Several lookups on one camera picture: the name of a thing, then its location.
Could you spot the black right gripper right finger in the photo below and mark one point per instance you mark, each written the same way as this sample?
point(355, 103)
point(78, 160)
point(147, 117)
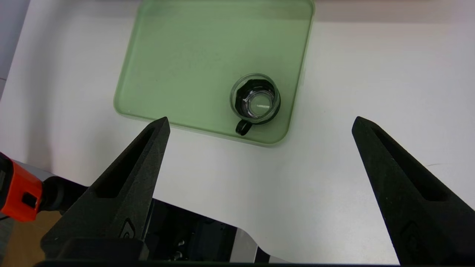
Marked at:
point(419, 207)

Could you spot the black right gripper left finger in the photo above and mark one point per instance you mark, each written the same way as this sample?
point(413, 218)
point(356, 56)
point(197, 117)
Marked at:
point(122, 200)

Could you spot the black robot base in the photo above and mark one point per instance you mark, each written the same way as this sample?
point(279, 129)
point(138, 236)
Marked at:
point(185, 233)

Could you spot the orange and black tool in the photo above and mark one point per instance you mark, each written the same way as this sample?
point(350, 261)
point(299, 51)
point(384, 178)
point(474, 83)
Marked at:
point(22, 189)

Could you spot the light green plastic tray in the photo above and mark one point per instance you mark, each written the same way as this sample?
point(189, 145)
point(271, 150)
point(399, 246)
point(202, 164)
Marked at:
point(185, 66)

